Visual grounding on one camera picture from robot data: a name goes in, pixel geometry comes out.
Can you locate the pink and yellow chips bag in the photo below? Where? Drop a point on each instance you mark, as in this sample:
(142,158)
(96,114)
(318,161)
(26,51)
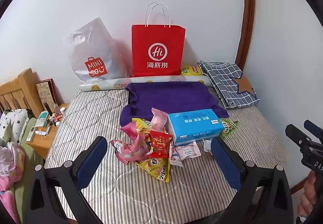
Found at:
(131,129)

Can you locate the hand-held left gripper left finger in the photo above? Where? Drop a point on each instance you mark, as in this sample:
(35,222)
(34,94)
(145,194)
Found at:
(92,161)

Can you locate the brown notebook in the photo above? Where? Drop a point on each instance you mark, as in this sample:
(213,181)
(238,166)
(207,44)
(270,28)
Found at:
(45,95)

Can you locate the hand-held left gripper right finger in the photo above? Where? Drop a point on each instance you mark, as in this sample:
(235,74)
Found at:
(224,163)

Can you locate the patterned paper roll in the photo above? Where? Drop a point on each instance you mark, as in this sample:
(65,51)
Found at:
(106,85)

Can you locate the pale pink snack packet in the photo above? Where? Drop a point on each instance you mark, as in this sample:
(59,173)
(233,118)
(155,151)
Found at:
(185,152)

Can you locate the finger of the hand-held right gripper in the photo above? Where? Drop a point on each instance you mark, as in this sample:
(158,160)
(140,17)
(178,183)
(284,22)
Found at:
(314,129)
(296,135)

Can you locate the grey checked cloth with star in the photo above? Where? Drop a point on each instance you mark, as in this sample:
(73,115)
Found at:
(222,80)

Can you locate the large yellow chips bag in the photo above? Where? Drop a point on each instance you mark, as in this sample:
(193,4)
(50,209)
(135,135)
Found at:
(190,70)

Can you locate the red paper bag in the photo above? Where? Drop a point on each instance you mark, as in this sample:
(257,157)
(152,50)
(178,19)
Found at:
(157,42)

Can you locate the light pink snack packet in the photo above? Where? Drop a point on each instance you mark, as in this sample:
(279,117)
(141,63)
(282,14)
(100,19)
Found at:
(159,119)

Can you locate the person's right hand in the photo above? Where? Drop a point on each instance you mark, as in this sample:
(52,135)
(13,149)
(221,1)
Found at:
(307,193)

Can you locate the white plastic bag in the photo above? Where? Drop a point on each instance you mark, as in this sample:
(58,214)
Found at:
(101,45)

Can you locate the wooden nightstand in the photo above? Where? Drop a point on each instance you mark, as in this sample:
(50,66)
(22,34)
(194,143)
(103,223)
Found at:
(43,143)

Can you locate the pink blanket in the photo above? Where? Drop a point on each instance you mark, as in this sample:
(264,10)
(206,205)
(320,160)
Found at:
(10,163)

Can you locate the red snack packet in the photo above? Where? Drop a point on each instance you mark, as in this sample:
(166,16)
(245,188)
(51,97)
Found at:
(160,144)

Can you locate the purple towel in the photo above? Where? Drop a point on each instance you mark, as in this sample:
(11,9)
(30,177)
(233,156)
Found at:
(171,98)

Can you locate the brown wooden door frame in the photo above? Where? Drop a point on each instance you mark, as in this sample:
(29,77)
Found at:
(248,12)

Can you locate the small yellow snack packet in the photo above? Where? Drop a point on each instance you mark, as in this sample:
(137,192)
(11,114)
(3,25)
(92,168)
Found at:
(154,168)

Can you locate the white floral pillow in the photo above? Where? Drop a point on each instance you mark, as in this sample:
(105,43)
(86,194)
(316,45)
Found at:
(12,123)

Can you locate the white remote control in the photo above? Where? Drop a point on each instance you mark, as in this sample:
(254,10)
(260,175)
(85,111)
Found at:
(30,133)

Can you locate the teal box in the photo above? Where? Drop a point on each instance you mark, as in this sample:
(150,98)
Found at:
(43,117)

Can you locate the small white red packet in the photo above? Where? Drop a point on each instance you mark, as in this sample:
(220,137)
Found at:
(207,145)

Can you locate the blue tissue pack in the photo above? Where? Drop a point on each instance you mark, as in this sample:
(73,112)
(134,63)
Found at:
(194,125)

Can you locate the pink silver-striped snack packet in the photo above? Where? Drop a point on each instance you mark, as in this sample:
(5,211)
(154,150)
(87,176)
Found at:
(131,149)

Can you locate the green triangular snack packet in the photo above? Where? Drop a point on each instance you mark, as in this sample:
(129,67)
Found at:
(228,127)

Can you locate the wooden headboard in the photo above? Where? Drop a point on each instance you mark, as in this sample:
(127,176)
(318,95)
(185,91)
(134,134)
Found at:
(22,88)

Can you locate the striped quilted mattress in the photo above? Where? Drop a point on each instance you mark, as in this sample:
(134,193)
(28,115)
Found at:
(101,113)

